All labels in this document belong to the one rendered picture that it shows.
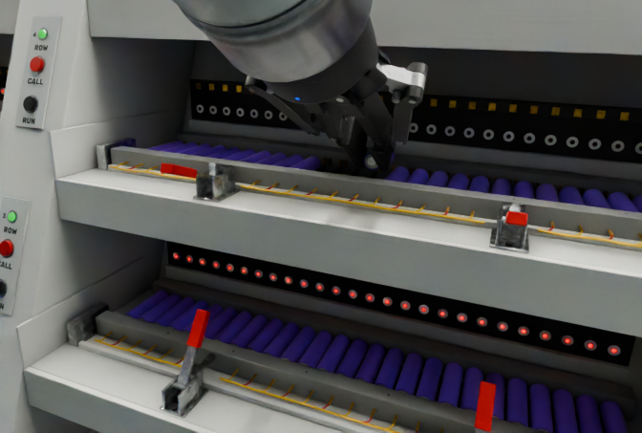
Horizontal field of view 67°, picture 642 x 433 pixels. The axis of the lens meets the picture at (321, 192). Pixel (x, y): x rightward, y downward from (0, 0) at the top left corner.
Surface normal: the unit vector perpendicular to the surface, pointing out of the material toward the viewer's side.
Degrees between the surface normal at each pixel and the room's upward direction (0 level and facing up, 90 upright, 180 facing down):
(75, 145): 90
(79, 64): 90
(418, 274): 110
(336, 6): 120
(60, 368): 20
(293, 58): 156
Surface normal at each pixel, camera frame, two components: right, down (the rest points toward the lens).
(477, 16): -0.36, 0.26
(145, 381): 0.03, -0.96
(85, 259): 0.93, 0.14
